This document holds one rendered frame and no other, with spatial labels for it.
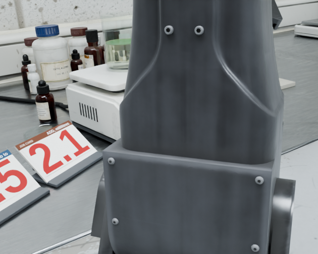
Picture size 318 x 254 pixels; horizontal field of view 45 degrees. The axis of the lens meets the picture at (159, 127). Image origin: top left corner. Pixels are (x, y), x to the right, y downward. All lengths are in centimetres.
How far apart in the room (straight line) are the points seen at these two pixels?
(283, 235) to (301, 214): 23
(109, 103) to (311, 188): 27
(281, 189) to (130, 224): 6
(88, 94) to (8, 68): 43
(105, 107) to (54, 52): 33
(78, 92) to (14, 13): 46
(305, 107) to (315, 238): 34
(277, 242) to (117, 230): 7
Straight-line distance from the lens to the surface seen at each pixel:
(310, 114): 65
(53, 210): 42
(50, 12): 102
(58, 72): 83
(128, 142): 15
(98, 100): 53
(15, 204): 44
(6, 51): 95
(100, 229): 19
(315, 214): 40
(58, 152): 49
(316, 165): 49
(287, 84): 78
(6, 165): 46
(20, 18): 101
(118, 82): 51
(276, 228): 16
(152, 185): 15
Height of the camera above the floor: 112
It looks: 22 degrees down
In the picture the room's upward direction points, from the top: 3 degrees counter-clockwise
